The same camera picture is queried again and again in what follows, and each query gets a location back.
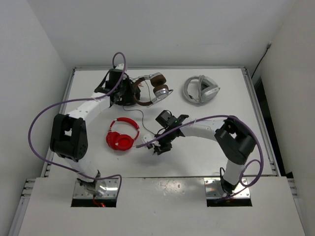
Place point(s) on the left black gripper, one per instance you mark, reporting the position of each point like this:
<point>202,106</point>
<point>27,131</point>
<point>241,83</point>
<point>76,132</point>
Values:
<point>130,92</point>

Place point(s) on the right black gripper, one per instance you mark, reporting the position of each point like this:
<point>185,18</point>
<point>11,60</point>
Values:
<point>163,148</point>

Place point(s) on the brown silver headphones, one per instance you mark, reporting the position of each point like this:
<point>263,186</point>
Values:
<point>161,89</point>

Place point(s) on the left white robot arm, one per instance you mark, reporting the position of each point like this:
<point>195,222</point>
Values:
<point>69,139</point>

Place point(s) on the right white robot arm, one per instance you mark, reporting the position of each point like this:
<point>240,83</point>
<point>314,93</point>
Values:
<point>233,137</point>

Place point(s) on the red headphones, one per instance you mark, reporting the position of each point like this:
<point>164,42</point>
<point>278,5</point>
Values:
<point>118,141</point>

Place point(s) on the white grey headphones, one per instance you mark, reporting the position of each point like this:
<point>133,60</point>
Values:
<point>207,89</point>

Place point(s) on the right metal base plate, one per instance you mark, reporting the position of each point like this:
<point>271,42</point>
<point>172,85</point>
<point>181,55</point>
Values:
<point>214,190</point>

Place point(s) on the metal base plate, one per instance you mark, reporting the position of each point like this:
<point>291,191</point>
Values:
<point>214,190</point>
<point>103,189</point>

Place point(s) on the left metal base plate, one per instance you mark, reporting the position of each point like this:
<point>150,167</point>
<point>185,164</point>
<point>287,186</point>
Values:
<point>103,189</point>

